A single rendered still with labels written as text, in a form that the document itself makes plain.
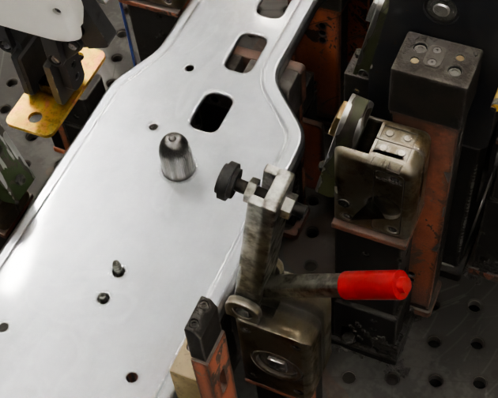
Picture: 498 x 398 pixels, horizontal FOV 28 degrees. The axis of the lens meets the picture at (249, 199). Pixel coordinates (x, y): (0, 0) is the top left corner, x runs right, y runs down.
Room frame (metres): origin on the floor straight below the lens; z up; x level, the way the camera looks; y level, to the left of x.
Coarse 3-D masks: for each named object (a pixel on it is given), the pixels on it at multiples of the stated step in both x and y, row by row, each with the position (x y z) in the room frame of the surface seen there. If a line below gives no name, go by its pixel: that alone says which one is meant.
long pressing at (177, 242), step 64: (192, 0) 0.82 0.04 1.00; (256, 0) 0.81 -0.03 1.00; (320, 0) 0.80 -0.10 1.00; (192, 64) 0.72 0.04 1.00; (256, 64) 0.71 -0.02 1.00; (128, 128) 0.65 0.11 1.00; (192, 128) 0.64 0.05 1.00; (256, 128) 0.63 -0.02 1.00; (64, 192) 0.58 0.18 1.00; (128, 192) 0.57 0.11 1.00; (192, 192) 0.56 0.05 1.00; (0, 256) 0.51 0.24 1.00; (64, 256) 0.50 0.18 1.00; (128, 256) 0.49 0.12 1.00; (192, 256) 0.49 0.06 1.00; (0, 320) 0.44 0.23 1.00; (64, 320) 0.44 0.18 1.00; (128, 320) 0.43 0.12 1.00; (0, 384) 0.38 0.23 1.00; (64, 384) 0.37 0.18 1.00; (128, 384) 0.37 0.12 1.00
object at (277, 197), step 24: (264, 168) 0.42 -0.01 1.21; (216, 192) 0.41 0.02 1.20; (240, 192) 0.41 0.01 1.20; (264, 192) 0.40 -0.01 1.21; (288, 192) 0.40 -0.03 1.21; (264, 216) 0.38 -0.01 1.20; (288, 216) 0.38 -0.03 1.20; (264, 240) 0.38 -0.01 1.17; (240, 264) 0.39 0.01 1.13; (264, 264) 0.38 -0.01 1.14; (240, 288) 0.40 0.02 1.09
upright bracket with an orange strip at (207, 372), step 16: (208, 304) 0.32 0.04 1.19; (192, 320) 0.31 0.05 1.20; (208, 320) 0.31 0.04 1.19; (192, 336) 0.30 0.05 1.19; (208, 336) 0.31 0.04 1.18; (224, 336) 0.32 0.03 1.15; (192, 352) 0.31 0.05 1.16; (208, 352) 0.31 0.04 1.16; (224, 352) 0.32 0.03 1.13; (208, 368) 0.30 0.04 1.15; (224, 368) 0.32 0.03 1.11; (208, 384) 0.30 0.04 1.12; (224, 384) 0.32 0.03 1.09
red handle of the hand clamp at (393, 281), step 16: (352, 272) 0.37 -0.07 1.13; (368, 272) 0.37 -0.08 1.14; (384, 272) 0.36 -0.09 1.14; (400, 272) 0.36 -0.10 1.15; (272, 288) 0.39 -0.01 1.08; (288, 288) 0.39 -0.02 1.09; (304, 288) 0.38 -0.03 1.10; (320, 288) 0.37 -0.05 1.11; (336, 288) 0.37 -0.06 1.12; (352, 288) 0.36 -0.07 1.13; (368, 288) 0.35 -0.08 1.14; (384, 288) 0.35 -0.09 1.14; (400, 288) 0.35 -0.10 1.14
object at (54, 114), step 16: (96, 64) 0.50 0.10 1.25; (32, 96) 0.47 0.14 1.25; (48, 96) 0.47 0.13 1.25; (16, 112) 0.46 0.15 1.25; (32, 112) 0.46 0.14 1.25; (48, 112) 0.46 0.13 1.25; (64, 112) 0.46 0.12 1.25; (16, 128) 0.45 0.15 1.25; (32, 128) 0.45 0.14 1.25; (48, 128) 0.44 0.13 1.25
